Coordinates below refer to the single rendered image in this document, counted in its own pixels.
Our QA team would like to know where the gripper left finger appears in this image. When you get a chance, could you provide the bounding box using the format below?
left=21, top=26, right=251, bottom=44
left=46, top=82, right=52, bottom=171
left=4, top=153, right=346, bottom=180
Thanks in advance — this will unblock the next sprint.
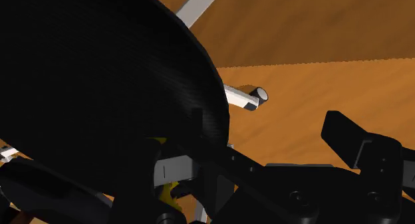
left=180, top=108, right=321, bottom=224

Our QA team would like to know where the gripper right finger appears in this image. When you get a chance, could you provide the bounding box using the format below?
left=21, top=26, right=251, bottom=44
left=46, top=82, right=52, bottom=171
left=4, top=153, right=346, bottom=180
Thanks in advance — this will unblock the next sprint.
left=320, top=110, right=415, bottom=224

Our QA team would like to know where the black wheel toy white frame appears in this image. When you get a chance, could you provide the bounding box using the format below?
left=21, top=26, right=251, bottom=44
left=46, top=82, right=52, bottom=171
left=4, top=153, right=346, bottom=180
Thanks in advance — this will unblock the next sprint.
left=0, top=0, right=269, bottom=224

